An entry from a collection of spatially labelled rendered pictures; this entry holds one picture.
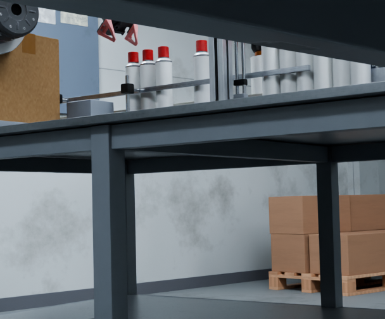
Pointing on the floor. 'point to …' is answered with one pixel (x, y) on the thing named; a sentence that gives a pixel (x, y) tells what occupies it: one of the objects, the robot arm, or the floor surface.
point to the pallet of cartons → (373, 217)
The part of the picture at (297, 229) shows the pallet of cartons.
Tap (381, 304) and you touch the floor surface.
